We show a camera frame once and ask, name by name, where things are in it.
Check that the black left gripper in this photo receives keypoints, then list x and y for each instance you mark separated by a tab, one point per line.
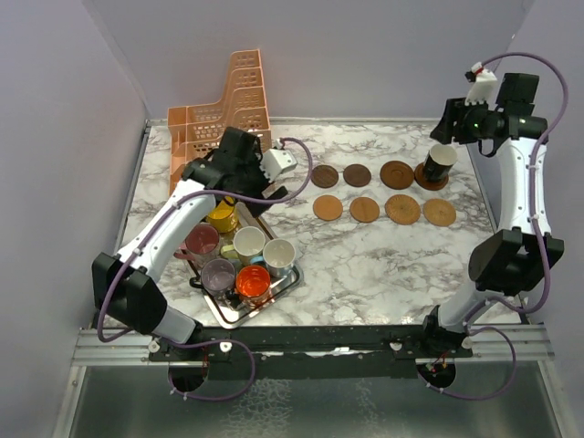
259	194

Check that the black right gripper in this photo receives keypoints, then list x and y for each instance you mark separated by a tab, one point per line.
455	110

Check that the white cream cup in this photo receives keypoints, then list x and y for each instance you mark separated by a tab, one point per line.
248	243

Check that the dark walnut coaster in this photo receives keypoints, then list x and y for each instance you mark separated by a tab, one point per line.
324	176

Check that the white blue mug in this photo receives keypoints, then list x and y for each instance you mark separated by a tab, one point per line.
278	256

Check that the light beech wooden coaster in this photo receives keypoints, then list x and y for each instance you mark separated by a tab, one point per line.
328	207

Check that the woven rattan coaster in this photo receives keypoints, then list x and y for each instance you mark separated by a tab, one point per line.
439	212
402	209

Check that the dark brown wooden coaster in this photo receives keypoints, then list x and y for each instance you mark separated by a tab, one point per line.
357	175

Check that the brown ringed wooden saucer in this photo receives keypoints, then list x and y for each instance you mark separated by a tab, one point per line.
397	175

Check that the light brown wooden coaster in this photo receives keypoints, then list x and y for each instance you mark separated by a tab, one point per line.
364	209

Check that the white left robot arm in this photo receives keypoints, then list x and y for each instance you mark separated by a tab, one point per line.
126	284

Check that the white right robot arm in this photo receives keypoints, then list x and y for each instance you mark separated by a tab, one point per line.
523	250

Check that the purple glass cup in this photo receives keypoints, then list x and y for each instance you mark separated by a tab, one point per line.
218	277

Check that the orange metallic cup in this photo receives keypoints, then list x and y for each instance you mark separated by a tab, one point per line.
253	285

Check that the yellow black mug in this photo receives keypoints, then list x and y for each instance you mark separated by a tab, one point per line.
224	217

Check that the peach plastic file organizer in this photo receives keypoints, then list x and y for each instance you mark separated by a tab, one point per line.
197	129

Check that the pink maroon mug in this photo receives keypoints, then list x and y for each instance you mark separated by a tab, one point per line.
200	246

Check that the silver metal tray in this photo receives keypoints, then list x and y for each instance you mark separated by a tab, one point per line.
240	267

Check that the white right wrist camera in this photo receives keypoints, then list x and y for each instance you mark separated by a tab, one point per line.
483	82

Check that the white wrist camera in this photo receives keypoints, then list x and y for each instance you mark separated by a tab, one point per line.
483	82
276	162

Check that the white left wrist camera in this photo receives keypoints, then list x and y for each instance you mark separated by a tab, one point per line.
276	162

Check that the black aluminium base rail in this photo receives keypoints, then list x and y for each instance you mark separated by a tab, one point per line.
320	352

